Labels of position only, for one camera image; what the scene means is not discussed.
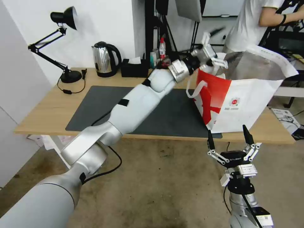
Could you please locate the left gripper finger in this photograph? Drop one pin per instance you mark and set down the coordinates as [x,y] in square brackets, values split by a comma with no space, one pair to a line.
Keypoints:
[205,39]
[219,63]

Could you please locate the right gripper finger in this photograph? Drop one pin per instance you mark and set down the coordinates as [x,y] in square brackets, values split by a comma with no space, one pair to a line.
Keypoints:
[211,142]
[248,137]

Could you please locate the white red takeout bag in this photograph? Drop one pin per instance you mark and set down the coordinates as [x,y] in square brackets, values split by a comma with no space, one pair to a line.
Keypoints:
[244,102]

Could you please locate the person's forearm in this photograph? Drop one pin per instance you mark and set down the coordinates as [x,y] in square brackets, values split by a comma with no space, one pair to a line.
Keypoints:
[273,19]

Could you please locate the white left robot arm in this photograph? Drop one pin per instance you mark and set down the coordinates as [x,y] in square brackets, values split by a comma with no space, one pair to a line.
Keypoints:
[137,102]

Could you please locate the red cap bottle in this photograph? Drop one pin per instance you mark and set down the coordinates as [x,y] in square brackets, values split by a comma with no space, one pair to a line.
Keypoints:
[162,50]

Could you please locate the grey reflector panel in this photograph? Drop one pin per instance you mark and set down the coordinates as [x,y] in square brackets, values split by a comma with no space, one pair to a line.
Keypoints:
[188,9]

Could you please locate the small pale jar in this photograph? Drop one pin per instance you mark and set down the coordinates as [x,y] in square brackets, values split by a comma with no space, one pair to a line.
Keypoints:
[153,57]

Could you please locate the black light stand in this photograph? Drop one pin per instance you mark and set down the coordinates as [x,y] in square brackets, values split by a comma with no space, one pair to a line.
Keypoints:
[166,28]

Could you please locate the white box on floor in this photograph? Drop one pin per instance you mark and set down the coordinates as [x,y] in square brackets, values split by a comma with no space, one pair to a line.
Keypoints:
[283,115]

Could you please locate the person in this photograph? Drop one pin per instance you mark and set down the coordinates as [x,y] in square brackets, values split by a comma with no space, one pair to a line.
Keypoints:
[247,26]

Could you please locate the black desk mat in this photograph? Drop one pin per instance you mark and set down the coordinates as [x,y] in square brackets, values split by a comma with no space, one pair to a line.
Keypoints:
[171,114]

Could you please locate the black tissue box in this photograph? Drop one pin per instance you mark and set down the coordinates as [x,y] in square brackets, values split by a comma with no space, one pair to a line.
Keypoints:
[134,70]

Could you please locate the black mesh chair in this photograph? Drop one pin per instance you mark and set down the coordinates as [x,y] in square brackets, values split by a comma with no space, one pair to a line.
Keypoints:
[288,45]

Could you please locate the steel electric kettle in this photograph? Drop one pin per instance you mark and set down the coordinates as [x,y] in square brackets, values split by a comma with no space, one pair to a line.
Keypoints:
[103,59]

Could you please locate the black desk lamp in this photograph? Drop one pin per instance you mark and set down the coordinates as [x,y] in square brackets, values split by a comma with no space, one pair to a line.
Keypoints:
[69,16]

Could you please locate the white table leg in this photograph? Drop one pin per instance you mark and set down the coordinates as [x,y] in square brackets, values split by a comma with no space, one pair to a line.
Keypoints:
[58,148]

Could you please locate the printed papers on floor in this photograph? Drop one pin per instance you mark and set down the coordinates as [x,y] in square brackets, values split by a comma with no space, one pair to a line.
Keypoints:
[45,140]

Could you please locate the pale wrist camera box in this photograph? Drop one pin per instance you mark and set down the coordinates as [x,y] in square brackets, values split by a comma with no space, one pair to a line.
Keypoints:
[206,52]
[247,170]

